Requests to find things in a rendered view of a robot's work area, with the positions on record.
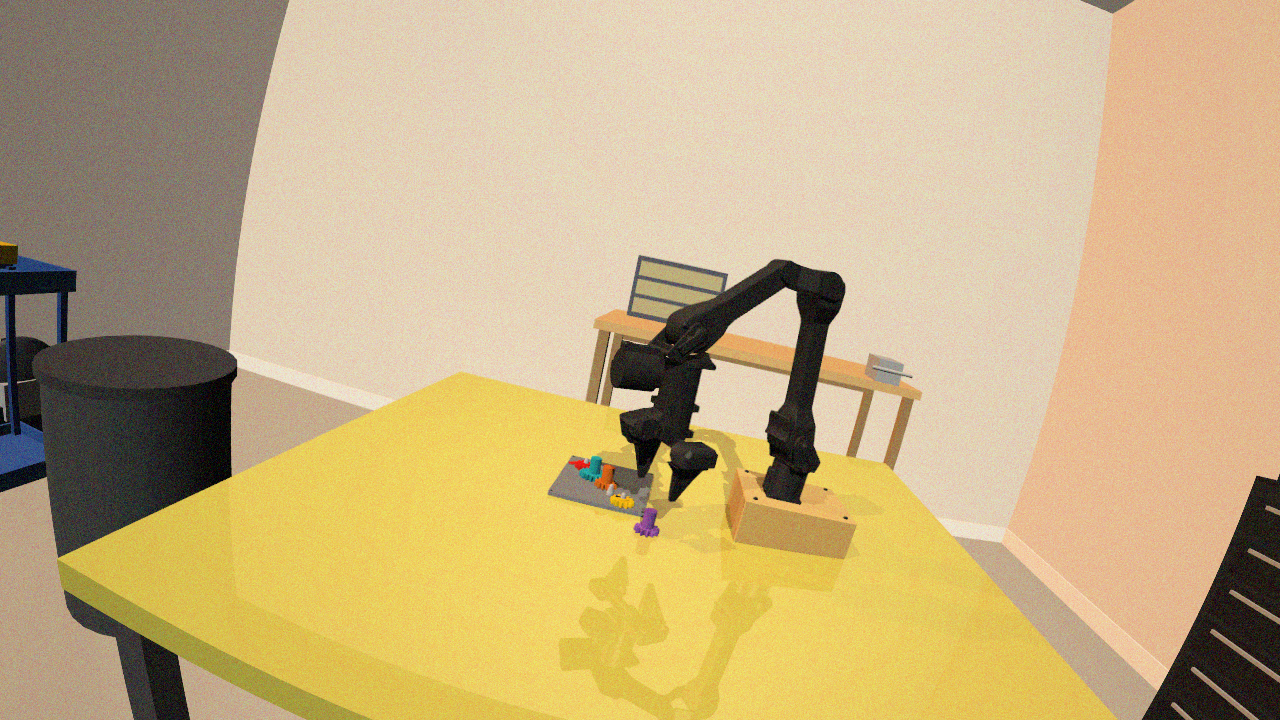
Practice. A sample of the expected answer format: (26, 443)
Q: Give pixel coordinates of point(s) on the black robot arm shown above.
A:
(695, 328)

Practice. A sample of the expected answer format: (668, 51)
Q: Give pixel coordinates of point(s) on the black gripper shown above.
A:
(688, 459)

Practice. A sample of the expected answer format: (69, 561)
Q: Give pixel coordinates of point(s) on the purple gear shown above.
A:
(647, 527)

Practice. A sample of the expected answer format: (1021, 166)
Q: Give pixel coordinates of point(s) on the orange gear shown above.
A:
(607, 478)

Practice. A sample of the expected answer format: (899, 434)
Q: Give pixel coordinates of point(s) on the teal gear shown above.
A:
(594, 471)

